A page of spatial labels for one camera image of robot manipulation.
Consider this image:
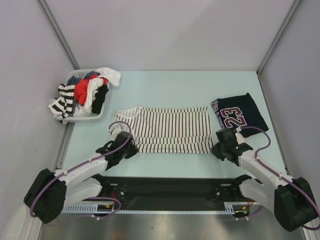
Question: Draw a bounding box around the navy tank top red trim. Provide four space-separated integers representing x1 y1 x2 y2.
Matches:
211 93 269 138

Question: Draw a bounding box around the thin striped white tank top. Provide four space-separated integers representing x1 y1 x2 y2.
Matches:
113 106 214 154

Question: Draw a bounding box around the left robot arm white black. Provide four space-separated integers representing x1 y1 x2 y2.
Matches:
23 131 138 224

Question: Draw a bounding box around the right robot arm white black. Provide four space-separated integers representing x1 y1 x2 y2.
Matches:
211 127 320 232

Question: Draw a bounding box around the black white striped tank top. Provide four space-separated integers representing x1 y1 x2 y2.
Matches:
48 83 75 121

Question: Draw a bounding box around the grey blue tank top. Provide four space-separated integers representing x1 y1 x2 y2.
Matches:
66 69 100 86

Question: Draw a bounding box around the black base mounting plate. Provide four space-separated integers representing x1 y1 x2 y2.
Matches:
93 174 248 210

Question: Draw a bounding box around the grey plastic laundry basket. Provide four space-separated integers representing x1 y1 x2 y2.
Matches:
64 68 111 123

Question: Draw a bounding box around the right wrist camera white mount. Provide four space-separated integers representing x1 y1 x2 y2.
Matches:
234 127 245 145

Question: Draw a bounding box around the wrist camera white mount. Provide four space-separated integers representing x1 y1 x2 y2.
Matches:
234 127 245 145
108 123 126 140

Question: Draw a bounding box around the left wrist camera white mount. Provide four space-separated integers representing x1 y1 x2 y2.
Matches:
108 123 126 140

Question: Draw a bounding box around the slotted cable duct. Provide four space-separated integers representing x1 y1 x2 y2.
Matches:
62 202 248 217

